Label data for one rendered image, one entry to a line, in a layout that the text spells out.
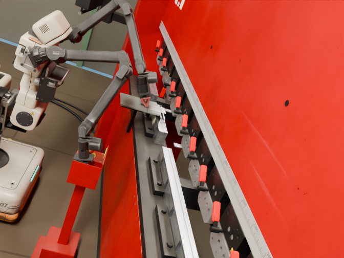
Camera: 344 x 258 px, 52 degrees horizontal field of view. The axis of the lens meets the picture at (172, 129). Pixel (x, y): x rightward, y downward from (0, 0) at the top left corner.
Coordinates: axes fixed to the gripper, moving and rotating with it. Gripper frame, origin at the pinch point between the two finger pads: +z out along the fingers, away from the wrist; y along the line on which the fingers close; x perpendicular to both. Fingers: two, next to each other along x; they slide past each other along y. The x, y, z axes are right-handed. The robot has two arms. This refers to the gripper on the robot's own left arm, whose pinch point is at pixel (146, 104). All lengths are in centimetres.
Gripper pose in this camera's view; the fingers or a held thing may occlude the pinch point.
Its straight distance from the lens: 235.9
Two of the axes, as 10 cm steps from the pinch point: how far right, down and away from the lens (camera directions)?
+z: 1.1, 8.6, 5.0
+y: -1.2, -4.9, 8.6
